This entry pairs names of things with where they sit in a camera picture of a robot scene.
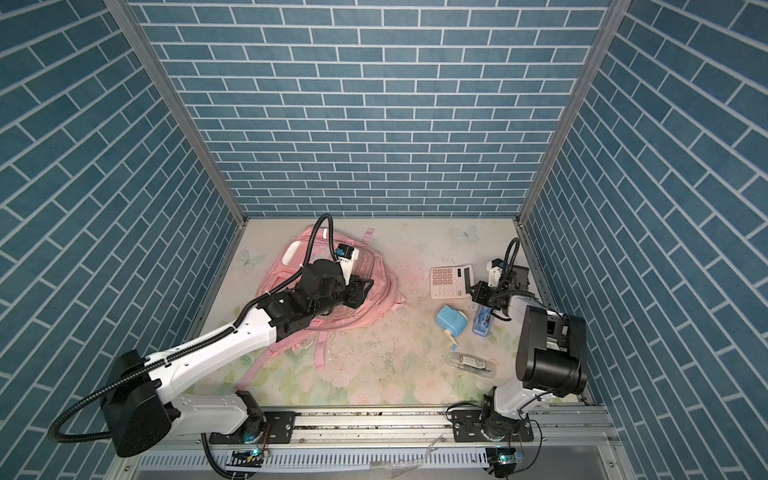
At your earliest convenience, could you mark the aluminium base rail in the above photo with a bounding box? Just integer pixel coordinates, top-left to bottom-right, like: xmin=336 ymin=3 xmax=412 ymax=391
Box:
xmin=107 ymin=404 xmax=634 ymax=480

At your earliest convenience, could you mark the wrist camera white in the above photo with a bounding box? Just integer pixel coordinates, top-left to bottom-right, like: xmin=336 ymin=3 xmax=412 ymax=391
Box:
xmin=486 ymin=258 xmax=506 ymax=288
xmin=335 ymin=243 xmax=359 ymax=285

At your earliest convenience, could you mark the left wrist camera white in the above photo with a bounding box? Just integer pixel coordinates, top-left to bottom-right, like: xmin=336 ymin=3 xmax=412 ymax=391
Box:
xmin=335 ymin=243 xmax=359 ymax=285

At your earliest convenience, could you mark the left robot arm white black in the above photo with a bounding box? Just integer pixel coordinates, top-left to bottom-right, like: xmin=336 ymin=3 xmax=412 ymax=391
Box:
xmin=47 ymin=213 xmax=374 ymax=458

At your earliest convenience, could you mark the light blue pencil sharpener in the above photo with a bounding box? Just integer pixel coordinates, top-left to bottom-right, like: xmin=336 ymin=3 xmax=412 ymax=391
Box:
xmin=435 ymin=305 xmax=468 ymax=351

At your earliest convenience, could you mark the pink student backpack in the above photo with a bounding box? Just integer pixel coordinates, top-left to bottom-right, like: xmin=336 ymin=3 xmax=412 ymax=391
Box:
xmin=235 ymin=227 xmax=405 ymax=390

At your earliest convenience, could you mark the clear plastic pencil case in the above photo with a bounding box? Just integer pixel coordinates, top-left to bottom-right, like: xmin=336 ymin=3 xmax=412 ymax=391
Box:
xmin=446 ymin=352 xmax=495 ymax=378

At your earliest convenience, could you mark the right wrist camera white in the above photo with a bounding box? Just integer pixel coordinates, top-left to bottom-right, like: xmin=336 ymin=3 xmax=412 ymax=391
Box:
xmin=486 ymin=258 xmax=506 ymax=288

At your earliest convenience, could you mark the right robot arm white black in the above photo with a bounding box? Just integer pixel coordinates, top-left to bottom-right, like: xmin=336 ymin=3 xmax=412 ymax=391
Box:
xmin=469 ymin=238 xmax=588 ymax=441

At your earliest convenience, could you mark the pink white calculator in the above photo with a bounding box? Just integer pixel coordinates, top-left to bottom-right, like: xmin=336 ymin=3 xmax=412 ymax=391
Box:
xmin=429 ymin=265 xmax=474 ymax=300

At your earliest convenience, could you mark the blue geometry set case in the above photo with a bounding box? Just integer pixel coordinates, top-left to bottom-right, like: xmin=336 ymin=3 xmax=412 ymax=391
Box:
xmin=472 ymin=305 xmax=493 ymax=338

